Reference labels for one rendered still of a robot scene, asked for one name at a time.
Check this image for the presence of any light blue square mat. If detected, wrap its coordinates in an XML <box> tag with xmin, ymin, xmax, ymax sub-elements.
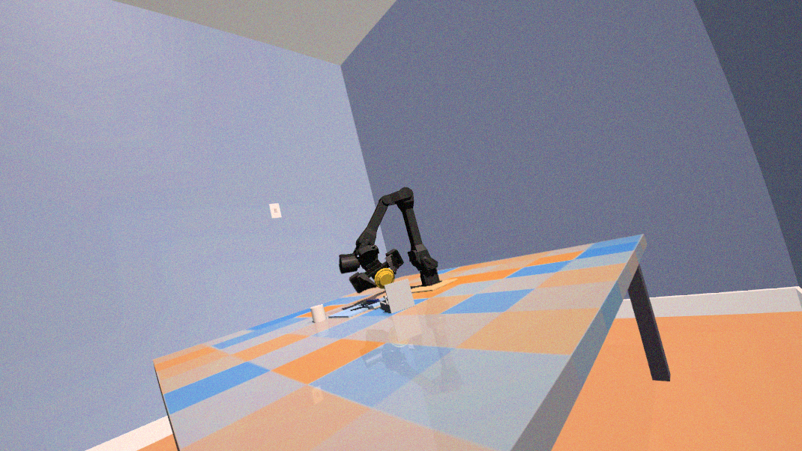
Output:
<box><xmin>328</xmin><ymin>302</ymin><xmax>380</xmax><ymax>318</ymax></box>

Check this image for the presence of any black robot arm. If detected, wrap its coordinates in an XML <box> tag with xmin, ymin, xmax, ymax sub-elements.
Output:
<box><xmin>339</xmin><ymin>187</ymin><xmax>443</xmax><ymax>287</ymax></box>

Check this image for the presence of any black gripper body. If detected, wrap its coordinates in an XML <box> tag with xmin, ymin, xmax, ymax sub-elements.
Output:
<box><xmin>349</xmin><ymin>249</ymin><xmax>404</xmax><ymax>294</ymax></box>

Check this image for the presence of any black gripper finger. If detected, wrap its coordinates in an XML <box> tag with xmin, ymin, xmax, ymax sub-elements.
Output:
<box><xmin>385</xmin><ymin>254</ymin><xmax>399</xmax><ymax>275</ymax></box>
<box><xmin>357</xmin><ymin>272</ymin><xmax>377</xmax><ymax>291</ymax></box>

